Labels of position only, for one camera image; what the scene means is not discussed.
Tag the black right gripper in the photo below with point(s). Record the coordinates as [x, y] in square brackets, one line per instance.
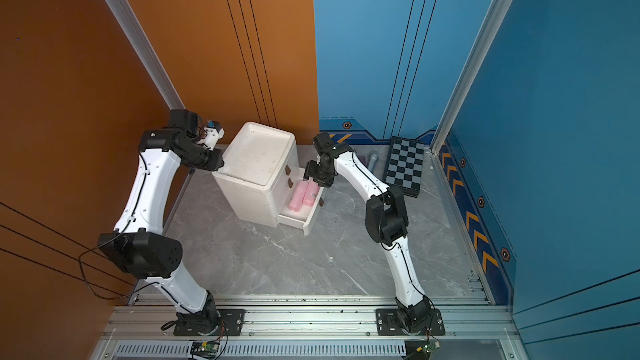
[310, 171]

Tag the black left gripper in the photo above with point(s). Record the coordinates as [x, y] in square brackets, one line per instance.
[218, 162]

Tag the pink roll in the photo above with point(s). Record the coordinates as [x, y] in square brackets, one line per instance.
[311, 193]
[296, 202]

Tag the white bottom drawer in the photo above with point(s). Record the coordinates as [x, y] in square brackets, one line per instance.
[305, 218]

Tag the white plastic drawer cabinet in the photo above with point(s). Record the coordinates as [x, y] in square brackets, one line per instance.
[255, 178]

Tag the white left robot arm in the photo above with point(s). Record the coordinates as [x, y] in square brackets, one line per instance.
[138, 245]

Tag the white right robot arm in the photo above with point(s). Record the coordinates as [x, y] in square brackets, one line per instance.
[386, 221]

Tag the grey microphone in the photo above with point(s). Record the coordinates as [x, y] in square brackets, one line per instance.
[372, 161]

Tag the black white chessboard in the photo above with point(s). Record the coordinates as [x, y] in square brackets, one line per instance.
[404, 168]

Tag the green circuit board left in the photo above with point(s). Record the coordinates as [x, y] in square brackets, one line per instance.
[205, 350]

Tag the green circuit board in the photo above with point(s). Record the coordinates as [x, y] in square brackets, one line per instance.
[205, 350]
[425, 349]

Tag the green circuit board right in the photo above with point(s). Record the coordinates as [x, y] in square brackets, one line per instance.
[425, 349]

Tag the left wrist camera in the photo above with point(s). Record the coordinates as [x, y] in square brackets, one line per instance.
[213, 133]

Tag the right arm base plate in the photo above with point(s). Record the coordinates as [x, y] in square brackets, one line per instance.
[397, 322]

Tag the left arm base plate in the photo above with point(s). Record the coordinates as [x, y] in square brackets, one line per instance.
[222, 322]

